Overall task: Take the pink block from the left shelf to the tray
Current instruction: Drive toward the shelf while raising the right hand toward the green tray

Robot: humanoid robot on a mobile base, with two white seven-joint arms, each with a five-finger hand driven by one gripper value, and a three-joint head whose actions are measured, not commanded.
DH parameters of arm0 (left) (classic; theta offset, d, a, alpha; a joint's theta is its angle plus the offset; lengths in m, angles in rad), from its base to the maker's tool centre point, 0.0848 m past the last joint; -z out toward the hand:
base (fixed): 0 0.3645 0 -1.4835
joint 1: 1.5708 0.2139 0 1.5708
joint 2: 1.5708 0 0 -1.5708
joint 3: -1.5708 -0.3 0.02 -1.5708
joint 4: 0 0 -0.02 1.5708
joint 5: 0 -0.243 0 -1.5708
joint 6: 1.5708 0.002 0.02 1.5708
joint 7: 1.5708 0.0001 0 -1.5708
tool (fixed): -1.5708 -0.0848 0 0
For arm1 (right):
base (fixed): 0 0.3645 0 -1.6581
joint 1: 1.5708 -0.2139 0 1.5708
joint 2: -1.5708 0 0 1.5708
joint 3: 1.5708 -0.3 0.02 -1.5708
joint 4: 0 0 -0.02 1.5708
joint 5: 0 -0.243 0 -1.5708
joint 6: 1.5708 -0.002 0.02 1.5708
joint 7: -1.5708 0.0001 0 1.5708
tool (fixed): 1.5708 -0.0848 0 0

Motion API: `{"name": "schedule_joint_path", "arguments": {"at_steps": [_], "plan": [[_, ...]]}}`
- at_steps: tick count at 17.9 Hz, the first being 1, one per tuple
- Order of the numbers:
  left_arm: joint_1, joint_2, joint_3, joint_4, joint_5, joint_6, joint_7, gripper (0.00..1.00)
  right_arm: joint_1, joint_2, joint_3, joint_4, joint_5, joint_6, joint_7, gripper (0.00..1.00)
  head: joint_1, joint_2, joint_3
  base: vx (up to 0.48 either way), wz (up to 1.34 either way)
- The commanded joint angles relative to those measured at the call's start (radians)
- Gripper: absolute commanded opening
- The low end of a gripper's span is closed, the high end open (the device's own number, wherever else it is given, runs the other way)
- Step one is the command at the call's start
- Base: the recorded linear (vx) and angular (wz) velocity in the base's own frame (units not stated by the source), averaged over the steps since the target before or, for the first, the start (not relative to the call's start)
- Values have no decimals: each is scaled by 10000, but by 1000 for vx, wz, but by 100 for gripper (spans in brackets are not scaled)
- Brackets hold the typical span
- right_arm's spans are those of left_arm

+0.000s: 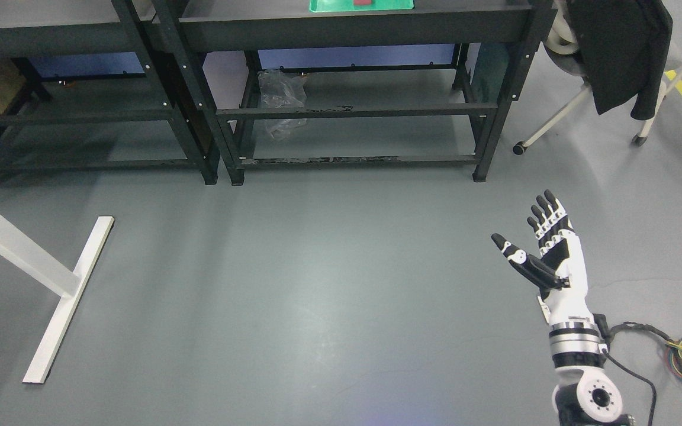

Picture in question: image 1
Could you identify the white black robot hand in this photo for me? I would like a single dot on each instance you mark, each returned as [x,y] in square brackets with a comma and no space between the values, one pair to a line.
[559,271]

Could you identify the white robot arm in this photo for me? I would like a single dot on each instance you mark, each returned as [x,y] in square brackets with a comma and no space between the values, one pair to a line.
[584,394]

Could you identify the black metal shelf right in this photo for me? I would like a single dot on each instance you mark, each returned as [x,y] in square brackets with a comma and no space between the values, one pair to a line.
[440,59]

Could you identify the black metal shelf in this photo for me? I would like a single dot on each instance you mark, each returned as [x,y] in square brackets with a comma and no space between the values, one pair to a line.
[440,59]
[101,93]

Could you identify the green tray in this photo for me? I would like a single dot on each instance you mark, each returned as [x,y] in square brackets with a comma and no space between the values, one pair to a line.
[321,6]

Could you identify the black metal shelf left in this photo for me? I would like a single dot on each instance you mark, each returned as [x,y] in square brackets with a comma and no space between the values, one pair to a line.
[101,93]

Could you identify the chair with black jacket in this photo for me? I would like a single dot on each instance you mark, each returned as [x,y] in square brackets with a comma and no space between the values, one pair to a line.
[622,50]

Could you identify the clear plastic bag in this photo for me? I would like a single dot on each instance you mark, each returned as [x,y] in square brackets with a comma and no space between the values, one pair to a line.
[280,90]

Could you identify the white desk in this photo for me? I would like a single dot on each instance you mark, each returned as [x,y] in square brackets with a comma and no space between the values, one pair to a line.
[69,284]

